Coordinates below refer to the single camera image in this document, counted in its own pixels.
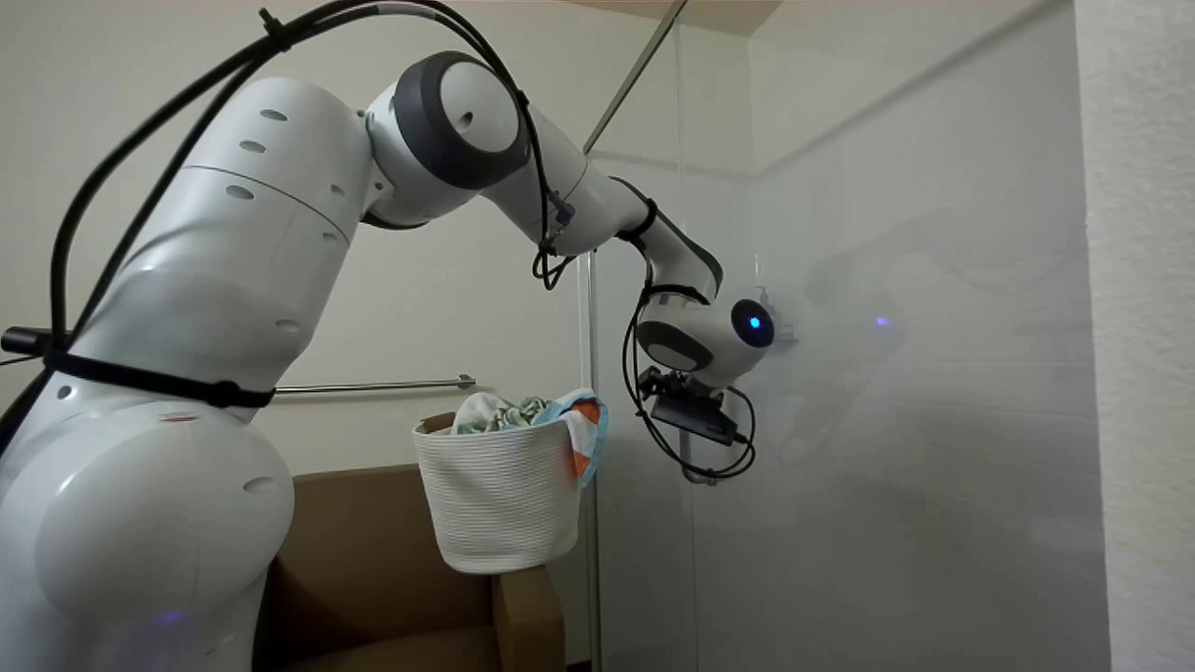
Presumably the colourful towel in basket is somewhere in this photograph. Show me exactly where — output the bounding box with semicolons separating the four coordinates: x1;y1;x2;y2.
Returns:
450;387;604;478

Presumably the glass shower door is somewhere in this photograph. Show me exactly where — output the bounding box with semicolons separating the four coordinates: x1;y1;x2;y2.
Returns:
597;0;1109;672

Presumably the white woven laundry basket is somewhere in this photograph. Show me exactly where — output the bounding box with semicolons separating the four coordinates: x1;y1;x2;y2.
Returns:
415;398;601;576

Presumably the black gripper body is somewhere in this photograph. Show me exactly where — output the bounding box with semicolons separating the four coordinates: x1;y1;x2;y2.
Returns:
636;365;738;446

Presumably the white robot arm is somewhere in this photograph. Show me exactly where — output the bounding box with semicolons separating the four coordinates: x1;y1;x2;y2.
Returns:
0;54;774;672

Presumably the chrome towel bar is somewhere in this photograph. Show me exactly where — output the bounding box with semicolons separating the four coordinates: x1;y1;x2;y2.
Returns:
271;375;478;398

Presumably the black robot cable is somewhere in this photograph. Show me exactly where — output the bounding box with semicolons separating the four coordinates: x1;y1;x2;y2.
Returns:
0;0;763;486

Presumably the brown armchair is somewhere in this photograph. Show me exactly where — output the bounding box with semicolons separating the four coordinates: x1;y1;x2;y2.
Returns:
255;468;567;672

